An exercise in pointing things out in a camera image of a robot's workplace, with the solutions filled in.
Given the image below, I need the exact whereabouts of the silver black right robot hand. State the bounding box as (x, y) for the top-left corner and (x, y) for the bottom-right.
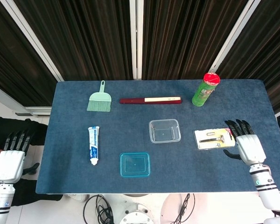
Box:
(223, 119), (267, 167)

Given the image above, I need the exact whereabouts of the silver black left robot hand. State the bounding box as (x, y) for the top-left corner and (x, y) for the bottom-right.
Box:
(0, 130), (40, 184)

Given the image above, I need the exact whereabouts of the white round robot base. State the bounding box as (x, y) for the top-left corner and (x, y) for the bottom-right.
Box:
(119, 203), (154, 224)

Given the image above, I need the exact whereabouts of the green chips can red lid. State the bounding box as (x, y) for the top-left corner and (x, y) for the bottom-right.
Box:
(191, 72), (221, 107)

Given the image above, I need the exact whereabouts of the clear plastic food container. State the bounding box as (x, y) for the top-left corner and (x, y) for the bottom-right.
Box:
(148, 119), (182, 144)

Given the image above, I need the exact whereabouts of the mint green hand brush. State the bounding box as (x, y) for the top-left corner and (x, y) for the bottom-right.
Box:
(86, 80), (112, 112)

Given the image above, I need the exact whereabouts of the razor in yellow blister pack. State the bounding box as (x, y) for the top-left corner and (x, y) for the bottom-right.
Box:
(194, 127), (236, 150)

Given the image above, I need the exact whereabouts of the white shoe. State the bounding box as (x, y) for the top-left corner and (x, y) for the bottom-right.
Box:
(65, 194), (91, 203)

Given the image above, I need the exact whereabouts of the blue table cloth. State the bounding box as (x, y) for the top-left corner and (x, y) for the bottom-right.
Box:
(35, 79), (280, 195)

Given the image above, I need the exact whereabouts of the white blue toothpaste tube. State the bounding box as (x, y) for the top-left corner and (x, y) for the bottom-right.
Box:
(87, 126), (101, 166)

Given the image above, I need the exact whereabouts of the dark red folded fan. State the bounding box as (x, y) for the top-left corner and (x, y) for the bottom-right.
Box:
(119, 97), (183, 105)

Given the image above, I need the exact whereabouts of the dark brown curtain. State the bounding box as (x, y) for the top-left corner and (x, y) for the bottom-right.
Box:
(0, 0), (280, 115)

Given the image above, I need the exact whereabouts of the thin black floor cable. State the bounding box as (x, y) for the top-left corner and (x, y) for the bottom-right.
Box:
(170, 193), (196, 224)

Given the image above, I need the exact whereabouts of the black coiled floor cable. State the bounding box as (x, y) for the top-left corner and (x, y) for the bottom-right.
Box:
(83, 194), (115, 224)

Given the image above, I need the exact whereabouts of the white window frame post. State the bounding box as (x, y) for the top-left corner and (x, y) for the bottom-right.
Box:
(0, 0), (65, 82)
(209, 0), (262, 70)
(129, 0), (144, 80)

